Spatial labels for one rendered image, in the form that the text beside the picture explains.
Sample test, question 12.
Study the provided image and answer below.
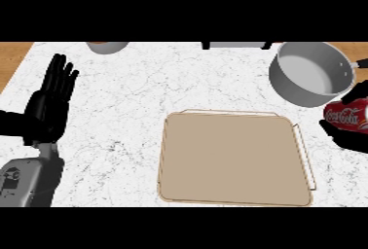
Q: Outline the beige tray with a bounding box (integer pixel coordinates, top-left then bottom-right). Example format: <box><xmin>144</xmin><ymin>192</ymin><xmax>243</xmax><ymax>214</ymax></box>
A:
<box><xmin>157</xmin><ymin>109</ymin><xmax>318</xmax><ymax>207</ymax></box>

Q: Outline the grey metal pot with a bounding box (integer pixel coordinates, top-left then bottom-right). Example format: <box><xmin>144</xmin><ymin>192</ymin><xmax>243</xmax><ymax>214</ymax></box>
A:
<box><xmin>268</xmin><ymin>42</ymin><xmax>368</xmax><ymax>109</ymax></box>

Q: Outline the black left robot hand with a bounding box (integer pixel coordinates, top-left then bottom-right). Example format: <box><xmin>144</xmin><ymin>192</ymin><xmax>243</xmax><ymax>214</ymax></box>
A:
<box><xmin>0</xmin><ymin>53</ymin><xmax>80</xmax><ymax>147</ymax></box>

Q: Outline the grey round bowl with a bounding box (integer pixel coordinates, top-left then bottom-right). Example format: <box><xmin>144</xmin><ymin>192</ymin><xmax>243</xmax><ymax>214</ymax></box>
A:
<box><xmin>84</xmin><ymin>42</ymin><xmax>132</xmax><ymax>55</ymax></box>

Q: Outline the grey appliance with black legs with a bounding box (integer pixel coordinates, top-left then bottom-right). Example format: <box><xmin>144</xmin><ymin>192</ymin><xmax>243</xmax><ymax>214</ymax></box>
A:
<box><xmin>200</xmin><ymin>42</ymin><xmax>275</xmax><ymax>51</ymax></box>

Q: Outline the red soda can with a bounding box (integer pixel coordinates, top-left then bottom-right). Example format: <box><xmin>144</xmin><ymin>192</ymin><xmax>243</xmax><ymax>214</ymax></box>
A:
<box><xmin>322</xmin><ymin>96</ymin><xmax>368</xmax><ymax>135</ymax></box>

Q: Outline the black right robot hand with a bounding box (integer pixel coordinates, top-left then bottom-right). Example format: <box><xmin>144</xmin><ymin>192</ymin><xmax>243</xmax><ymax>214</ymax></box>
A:
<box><xmin>318</xmin><ymin>79</ymin><xmax>368</xmax><ymax>154</ymax></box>

